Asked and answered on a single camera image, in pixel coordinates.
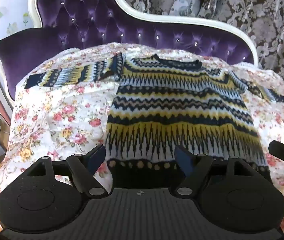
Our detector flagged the purple tufted velvet sofa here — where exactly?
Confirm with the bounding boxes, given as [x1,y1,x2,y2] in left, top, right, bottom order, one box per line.
[0,0,259,101]

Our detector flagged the brown grey damask curtain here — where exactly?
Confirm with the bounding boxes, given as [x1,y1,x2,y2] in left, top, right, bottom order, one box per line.
[117,0,284,98]

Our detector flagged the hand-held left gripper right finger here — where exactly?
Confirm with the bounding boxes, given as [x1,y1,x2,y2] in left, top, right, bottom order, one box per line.
[174,145,253,197]

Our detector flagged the floral quilted blanket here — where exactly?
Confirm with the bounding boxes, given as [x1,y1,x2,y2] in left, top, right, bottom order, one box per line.
[0,42,284,232]

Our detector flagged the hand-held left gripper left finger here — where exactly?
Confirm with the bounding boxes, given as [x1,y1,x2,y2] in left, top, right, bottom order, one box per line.
[27,144,107,198]

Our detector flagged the yellow navy patterned knit sweater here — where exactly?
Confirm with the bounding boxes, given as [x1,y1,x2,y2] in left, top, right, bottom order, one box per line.
[24,54,284,178]

